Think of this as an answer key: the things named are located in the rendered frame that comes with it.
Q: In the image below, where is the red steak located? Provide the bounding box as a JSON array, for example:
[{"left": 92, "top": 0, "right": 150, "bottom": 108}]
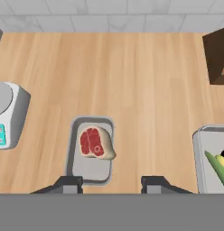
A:
[{"left": 79, "top": 125, "right": 117, "bottom": 161}]

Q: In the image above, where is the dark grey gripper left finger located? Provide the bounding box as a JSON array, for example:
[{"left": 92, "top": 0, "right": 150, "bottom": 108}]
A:
[{"left": 30, "top": 175, "right": 84, "bottom": 195}]

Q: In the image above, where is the green corn cob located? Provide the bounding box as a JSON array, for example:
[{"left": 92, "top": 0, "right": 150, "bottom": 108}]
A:
[{"left": 204, "top": 150, "right": 224, "bottom": 192}]

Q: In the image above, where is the white kitchen scale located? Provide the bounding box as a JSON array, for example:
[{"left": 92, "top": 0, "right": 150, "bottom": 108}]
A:
[{"left": 0, "top": 81, "right": 32, "bottom": 151}]

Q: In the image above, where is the grey meat container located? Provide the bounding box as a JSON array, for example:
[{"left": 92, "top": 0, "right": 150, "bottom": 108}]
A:
[{"left": 65, "top": 115, "right": 116, "bottom": 187}]

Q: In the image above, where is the dark brown wooden box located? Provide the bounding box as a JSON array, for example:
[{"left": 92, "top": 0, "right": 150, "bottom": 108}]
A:
[{"left": 202, "top": 26, "right": 224, "bottom": 86}]

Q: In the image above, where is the grey vegetable container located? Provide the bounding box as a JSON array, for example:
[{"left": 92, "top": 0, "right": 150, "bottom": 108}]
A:
[{"left": 192, "top": 124, "right": 224, "bottom": 195}]

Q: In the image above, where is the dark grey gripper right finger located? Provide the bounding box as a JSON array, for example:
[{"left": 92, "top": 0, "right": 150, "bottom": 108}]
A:
[{"left": 140, "top": 175, "right": 194, "bottom": 195}]

